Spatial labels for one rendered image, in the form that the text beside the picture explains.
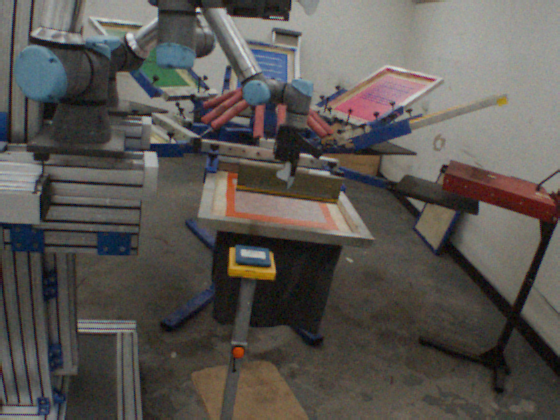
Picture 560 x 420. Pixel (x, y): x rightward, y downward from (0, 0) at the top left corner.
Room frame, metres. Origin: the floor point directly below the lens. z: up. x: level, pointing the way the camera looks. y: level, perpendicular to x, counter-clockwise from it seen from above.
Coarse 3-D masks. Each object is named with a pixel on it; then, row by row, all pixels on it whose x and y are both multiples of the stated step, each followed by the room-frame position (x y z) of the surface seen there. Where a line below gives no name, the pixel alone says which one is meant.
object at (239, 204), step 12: (228, 180) 1.84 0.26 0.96; (228, 192) 1.68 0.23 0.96; (240, 192) 1.71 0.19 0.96; (228, 204) 1.55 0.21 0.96; (240, 204) 1.57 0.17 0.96; (252, 204) 1.60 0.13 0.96; (264, 204) 1.62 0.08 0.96; (276, 204) 1.65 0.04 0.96; (228, 216) 1.44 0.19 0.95; (240, 216) 1.46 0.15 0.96; (252, 216) 1.48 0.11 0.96; (264, 216) 1.50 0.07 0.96; (276, 216) 1.52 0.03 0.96
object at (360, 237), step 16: (240, 160) 2.06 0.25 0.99; (208, 176) 1.73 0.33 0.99; (208, 192) 1.54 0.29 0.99; (208, 208) 1.39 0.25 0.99; (352, 208) 1.67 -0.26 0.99; (208, 224) 1.30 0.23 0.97; (224, 224) 1.31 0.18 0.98; (240, 224) 1.32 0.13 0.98; (256, 224) 1.33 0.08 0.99; (272, 224) 1.36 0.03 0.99; (352, 224) 1.54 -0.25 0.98; (304, 240) 1.36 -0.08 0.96; (320, 240) 1.37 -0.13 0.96; (336, 240) 1.38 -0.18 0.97; (352, 240) 1.38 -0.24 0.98; (368, 240) 1.39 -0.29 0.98
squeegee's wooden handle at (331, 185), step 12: (240, 168) 1.44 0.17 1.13; (252, 168) 1.45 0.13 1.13; (264, 168) 1.46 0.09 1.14; (276, 168) 1.47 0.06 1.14; (240, 180) 1.44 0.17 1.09; (252, 180) 1.45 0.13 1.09; (264, 180) 1.46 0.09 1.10; (276, 180) 1.46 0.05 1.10; (300, 180) 1.48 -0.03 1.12; (312, 180) 1.49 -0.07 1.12; (324, 180) 1.49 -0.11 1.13; (336, 180) 1.50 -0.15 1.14; (312, 192) 1.49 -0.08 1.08; (324, 192) 1.49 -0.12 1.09; (336, 192) 1.50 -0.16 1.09
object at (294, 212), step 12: (288, 204) 1.68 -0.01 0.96; (300, 204) 1.70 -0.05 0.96; (312, 204) 1.73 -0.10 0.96; (324, 204) 1.76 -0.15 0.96; (288, 216) 1.55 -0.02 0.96; (300, 216) 1.57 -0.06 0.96; (312, 216) 1.59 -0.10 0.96; (324, 216) 1.62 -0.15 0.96; (324, 228) 1.50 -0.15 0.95; (336, 228) 1.52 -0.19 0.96
